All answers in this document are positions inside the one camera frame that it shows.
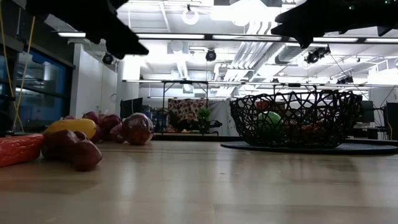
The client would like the round dark blue mat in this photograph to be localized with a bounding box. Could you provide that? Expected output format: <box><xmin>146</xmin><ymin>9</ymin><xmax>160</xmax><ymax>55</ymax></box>
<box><xmin>220</xmin><ymin>141</ymin><xmax>398</xmax><ymax>156</ymax></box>

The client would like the dark red lumpy vegetable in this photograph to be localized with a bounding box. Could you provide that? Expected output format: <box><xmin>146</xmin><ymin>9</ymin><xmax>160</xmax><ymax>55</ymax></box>
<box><xmin>41</xmin><ymin>129</ymin><xmax>103</xmax><ymax>172</ymax></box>

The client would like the distant black metal frame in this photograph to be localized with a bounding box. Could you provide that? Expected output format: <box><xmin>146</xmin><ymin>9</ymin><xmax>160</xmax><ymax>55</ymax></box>
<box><xmin>123</xmin><ymin>79</ymin><xmax>368</xmax><ymax>134</ymax></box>

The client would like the yellow orange mango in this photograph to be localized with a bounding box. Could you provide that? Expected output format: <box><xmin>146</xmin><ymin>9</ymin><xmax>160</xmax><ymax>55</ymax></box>
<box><xmin>43</xmin><ymin>118</ymin><xmax>98</xmax><ymax>140</ymax></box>

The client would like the black wire mesh basket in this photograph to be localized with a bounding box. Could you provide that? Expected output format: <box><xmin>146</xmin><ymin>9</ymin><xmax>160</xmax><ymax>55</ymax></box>
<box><xmin>229</xmin><ymin>89</ymin><xmax>364</xmax><ymax>149</ymax></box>

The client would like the red pomegranate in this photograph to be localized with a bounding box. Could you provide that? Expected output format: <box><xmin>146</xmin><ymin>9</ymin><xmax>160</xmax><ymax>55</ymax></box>
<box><xmin>121</xmin><ymin>112</ymin><xmax>155</xmax><ymax>146</ymax></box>

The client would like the long ceiling light bar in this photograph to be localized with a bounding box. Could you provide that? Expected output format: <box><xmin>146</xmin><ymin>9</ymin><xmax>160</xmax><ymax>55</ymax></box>
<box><xmin>57</xmin><ymin>30</ymin><xmax>398</xmax><ymax>44</ymax></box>

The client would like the blue glass partition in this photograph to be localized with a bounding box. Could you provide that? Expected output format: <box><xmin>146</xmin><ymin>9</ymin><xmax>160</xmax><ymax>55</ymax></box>
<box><xmin>0</xmin><ymin>46</ymin><xmax>75</xmax><ymax>134</ymax></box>

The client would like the black monitor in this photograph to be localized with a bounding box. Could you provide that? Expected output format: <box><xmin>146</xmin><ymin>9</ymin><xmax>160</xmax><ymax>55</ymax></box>
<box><xmin>119</xmin><ymin>97</ymin><xmax>144</xmax><ymax>119</ymax></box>
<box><xmin>385</xmin><ymin>101</ymin><xmax>398</xmax><ymax>141</ymax></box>

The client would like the person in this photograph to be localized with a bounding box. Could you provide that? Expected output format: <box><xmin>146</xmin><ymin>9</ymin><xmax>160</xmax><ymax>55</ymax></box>
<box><xmin>174</xmin><ymin>110</ymin><xmax>200</xmax><ymax>131</ymax></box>

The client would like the yellow hanging cord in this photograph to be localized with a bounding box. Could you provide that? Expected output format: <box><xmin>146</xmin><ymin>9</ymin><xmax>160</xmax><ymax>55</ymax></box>
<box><xmin>0</xmin><ymin>15</ymin><xmax>37</xmax><ymax>134</ymax></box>

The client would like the silver ventilation duct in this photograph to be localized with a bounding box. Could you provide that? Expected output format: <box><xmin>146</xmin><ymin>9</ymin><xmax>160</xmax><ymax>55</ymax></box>
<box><xmin>275</xmin><ymin>30</ymin><xmax>312</xmax><ymax>65</ymax></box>

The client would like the small distant green plant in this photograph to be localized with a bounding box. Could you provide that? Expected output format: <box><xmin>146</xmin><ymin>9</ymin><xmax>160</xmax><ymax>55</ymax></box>
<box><xmin>197</xmin><ymin>108</ymin><xmax>213</xmax><ymax>134</ymax></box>

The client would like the white ceiling ring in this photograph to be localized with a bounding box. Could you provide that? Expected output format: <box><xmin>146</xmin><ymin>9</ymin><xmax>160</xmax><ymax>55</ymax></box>
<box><xmin>182</xmin><ymin>3</ymin><xmax>200</xmax><ymax>26</ymax></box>

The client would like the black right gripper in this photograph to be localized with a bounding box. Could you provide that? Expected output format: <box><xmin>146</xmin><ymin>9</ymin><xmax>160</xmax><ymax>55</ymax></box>
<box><xmin>270</xmin><ymin>0</ymin><xmax>398</xmax><ymax>49</ymax></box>

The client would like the brown patterned cloth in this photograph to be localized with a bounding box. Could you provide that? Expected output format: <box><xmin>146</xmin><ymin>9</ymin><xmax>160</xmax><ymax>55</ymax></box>
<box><xmin>167</xmin><ymin>98</ymin><xmax>208</xmax><ymax>133</ymax></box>

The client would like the green bell pepper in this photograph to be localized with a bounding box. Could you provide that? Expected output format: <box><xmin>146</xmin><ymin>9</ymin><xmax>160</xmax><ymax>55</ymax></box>
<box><xmin>256</xmin><ymin>111</ymin><xmax>284</xmax><ymax>138</ymax></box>

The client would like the orange carrot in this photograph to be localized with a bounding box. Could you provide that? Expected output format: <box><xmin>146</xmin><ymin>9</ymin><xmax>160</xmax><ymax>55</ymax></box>
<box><xmin>0</xmin><ymin>133</ymin><xmax>45</xmax><ymax>169</ymax></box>

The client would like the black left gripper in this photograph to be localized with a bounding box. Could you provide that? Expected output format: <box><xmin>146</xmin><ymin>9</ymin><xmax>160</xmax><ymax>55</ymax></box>
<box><xmin>26</xmin><ymin>0</ymin><xmax>150</xmax><ymax>60</ymax></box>

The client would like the purple grape bunch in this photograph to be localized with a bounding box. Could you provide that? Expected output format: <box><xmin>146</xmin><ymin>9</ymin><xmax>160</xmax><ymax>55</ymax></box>
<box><xmin>62</xmin><ymin>111</ymin><xmax>125</xmax><ymax>144</ymax></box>

